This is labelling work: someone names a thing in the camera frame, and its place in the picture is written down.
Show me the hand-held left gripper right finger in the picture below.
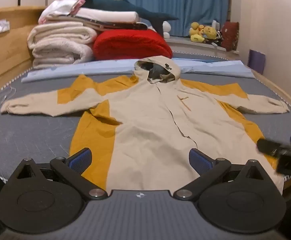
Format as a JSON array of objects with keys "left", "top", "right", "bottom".
[{"left": 173, "top": 148, "right": 276, "bottom": 201}]

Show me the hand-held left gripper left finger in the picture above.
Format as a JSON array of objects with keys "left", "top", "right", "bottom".
[{"left": 9, "top": 147, "right": 108, "bottom": 200}]

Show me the beige and yellow hooded jacket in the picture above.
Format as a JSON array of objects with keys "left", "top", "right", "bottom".
[{"left": 0, "top": 55, "right": 291, "bottom": 195}]

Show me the purple box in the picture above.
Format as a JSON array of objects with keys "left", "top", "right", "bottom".
[{"left": 248, "top": 49, "right": 266, "bottom": 75}]

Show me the light blue sheet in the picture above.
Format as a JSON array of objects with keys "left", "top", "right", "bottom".
[{"left": 22, "top": 58, "right": 254, "bottom": 83}]

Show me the white window ledge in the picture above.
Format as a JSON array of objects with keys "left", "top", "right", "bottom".
[{"left": 164, "top": 36, "right": 239, "bottom": 55}]

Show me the cream folded blanket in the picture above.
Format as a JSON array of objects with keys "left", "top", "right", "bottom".
[{"left": 27, "top": 22, "right": 97, "bottom": 70}]

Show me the red cushion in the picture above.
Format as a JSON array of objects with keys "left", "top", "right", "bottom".
[{"left": 220, "top": 21, "right": 240, "bottom": 51}]

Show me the red folded blanket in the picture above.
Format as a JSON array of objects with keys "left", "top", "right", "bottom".
[{"left": 93, "top": 29, "right": 173, "bottom": 61}]

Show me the yellow plush toy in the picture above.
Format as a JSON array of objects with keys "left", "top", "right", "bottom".
[
  {"left": 189, "top": 22, "right": 207, "bottom": 43},
  {"left": 202, "top": 25, "right": 218, "bottom": 40}
]

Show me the white round plush toy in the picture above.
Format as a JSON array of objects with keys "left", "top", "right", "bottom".
[{"left": 162, "top": 20, "right": 172, "bottom": 38}]

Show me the white folded cloth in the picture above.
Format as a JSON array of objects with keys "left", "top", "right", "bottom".
[{"left": 47, "top": 7, "right": 140, "bottom": 25}]

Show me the teal shark plush toy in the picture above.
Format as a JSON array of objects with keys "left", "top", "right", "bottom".
[{"left": 82, "top": 0, "right": 179, "bottom": 38}]

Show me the blue curtain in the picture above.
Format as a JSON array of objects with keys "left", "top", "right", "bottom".
[{"left": 123, "top": 0, "right": 231, "bottom": 37}]

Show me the wooden bed side rail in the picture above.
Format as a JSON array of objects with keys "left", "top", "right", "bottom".
[{"left": 250, "top": 68, "right": 291, "bottom": 119}]

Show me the white cord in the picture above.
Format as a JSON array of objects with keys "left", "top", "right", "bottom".
[{"left": 0, "top": 86, "right": 17, "bottom": 117}]

